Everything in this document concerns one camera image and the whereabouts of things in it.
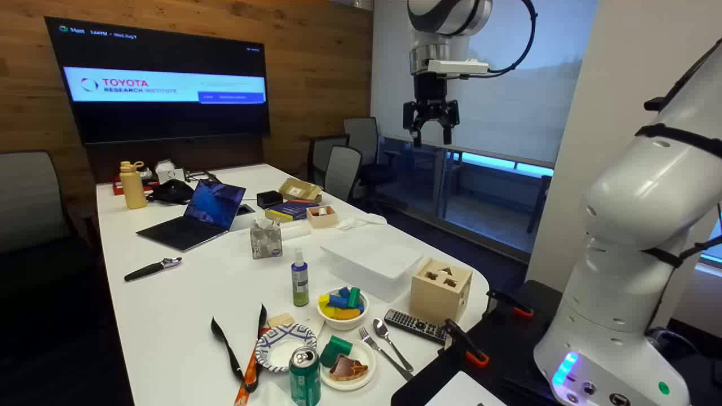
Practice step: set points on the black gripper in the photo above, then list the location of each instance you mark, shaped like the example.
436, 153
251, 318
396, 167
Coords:
432, 90

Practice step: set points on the silver spoon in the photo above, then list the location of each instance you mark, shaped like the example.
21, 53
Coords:
392, 343

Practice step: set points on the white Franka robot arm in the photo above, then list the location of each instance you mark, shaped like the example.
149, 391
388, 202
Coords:
645, 225

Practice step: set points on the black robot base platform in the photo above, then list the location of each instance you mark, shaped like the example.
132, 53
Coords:
519, 346

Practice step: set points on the white bowl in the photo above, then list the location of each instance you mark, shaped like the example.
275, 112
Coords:
341, 322

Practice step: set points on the dark office chair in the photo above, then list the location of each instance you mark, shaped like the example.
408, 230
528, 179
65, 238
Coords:
363, 137
323, 158
341, 172

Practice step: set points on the grey window blind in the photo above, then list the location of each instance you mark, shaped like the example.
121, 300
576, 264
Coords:
526, 112

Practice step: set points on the small wooden tray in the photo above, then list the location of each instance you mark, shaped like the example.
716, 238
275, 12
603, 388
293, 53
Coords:
323, 217

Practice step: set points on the tan cardboard box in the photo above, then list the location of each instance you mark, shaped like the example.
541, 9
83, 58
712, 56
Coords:
299, 190

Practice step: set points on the white plastic bin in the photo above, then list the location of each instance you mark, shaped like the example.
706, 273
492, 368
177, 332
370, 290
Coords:
372, 259

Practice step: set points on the blue box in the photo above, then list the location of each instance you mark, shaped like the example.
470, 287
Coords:
293, 211

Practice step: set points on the wooden shape sorter cube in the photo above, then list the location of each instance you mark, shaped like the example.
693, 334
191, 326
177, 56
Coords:
441, 293

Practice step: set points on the black box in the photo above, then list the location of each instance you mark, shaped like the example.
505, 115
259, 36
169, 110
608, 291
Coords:
270, 199

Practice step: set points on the green toy block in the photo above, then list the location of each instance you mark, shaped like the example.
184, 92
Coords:
355, 297

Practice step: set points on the blue toy block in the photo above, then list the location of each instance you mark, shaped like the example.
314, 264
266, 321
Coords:
343, 293

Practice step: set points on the black orange clamp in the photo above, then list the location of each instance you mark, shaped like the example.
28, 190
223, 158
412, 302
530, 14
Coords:
466, 346
511, 302

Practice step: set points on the black remote control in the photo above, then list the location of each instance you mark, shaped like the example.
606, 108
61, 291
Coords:
413, 326

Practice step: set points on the green hand sanitizer bottle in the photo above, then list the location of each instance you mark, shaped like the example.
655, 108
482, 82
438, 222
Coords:
300, 282

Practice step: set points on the yellow toy block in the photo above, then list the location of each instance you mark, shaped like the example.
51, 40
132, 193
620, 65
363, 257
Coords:
329, 310

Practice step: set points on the silver fork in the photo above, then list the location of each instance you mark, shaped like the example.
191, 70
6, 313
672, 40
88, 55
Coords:
383, 355

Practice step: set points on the small tan block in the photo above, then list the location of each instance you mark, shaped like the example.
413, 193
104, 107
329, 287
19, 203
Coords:
280, 321

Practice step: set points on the green plastic cup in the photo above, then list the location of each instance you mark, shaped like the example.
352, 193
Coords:
335, 350

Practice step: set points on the brown food piece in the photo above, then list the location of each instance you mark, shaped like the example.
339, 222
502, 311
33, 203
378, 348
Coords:
347, 368

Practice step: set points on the black laptop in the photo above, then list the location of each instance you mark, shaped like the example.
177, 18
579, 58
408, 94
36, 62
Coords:
187, 225

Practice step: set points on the small white device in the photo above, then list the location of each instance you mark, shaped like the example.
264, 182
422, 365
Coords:
169, 169

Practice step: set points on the black cloth pouch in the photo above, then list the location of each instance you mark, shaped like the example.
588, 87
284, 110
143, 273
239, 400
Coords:
169, 193

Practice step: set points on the white board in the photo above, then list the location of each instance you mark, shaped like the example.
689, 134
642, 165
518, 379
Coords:
464, 391

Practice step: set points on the blue patterned paper plate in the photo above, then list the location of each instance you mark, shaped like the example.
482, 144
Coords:
282, 350

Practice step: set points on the small white plate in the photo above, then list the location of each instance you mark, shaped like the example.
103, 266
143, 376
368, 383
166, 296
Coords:
350, 383

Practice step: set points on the green soda can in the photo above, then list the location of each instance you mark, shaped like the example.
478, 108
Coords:
306, 383

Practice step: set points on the yellow water bottle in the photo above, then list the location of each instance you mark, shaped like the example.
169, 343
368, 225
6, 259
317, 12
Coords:
133, 187

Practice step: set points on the black marker pen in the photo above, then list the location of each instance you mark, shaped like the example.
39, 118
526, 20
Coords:
149, 268

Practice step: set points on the black orange kitchen tongs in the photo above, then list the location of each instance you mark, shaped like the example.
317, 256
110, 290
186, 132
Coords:
244, 393

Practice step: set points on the grey office chair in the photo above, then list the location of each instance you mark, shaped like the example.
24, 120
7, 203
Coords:
29, 194

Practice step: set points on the wall mounted TV screen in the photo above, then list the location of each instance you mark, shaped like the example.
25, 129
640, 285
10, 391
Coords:
149, 112

